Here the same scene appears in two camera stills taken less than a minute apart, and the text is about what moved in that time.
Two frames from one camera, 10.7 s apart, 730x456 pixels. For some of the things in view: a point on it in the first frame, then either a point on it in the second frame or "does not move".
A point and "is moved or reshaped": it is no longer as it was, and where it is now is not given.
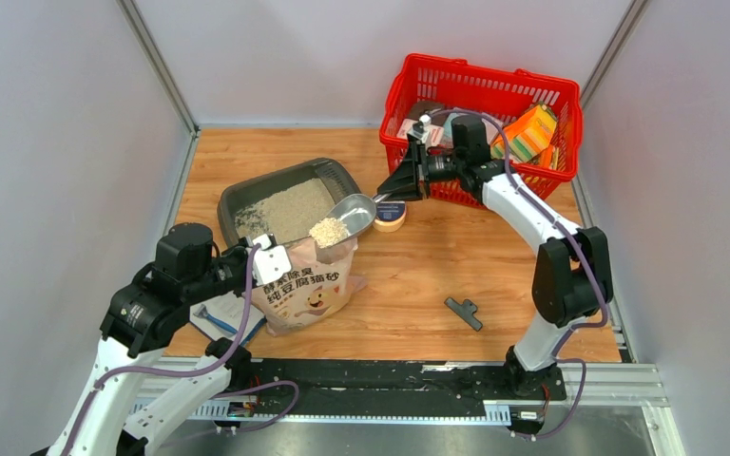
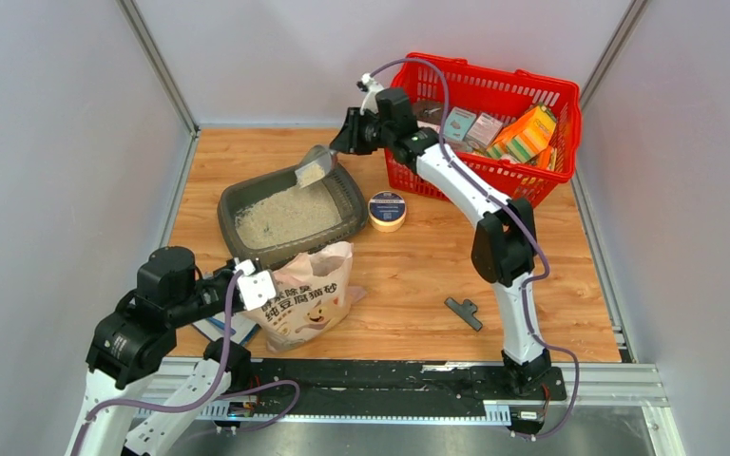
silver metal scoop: (358, 212) → (316, 162)
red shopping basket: (479, 87) does not move
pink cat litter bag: (316, 290) is moved or reshaped
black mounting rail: (396, 389) does not move
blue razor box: (223, 315) does not move
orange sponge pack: (529, 140) does not move
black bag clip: (466, 312) does not move
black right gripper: (404, 182) → (350, 140)
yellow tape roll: (390, 216) does not move
